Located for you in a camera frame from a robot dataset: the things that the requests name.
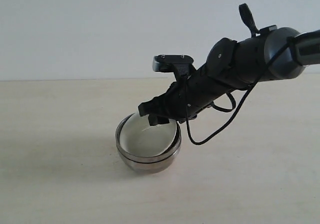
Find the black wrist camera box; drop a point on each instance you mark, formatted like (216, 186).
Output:
(164, 63)

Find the white ceramic bowl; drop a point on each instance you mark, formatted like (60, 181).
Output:
(147, 136)

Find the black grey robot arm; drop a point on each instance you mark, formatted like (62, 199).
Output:
(275, 54)

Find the ribbed small steel bowl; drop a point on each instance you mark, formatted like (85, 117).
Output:
(172, 144)

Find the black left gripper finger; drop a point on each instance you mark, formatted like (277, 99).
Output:
(155, 106)

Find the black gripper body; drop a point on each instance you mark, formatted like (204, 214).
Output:
(180, 102)

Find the large smooth steel bowl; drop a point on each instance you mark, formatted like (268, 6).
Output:
(152, 167)

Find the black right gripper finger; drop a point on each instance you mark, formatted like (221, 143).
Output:
(155, 120)

